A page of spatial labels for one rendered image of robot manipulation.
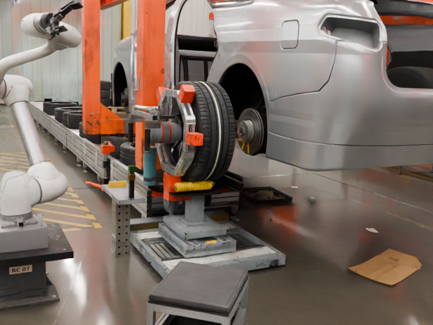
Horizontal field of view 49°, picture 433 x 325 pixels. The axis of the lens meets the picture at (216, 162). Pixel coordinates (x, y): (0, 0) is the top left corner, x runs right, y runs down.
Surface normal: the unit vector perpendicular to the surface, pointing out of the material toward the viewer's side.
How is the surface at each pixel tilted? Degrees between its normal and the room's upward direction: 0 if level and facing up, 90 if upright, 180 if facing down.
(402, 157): 101
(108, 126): 90
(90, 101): 90
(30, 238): 90
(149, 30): 90
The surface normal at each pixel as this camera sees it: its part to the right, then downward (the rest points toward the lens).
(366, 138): 0.17, 0.47
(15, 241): 0.44, 0.18
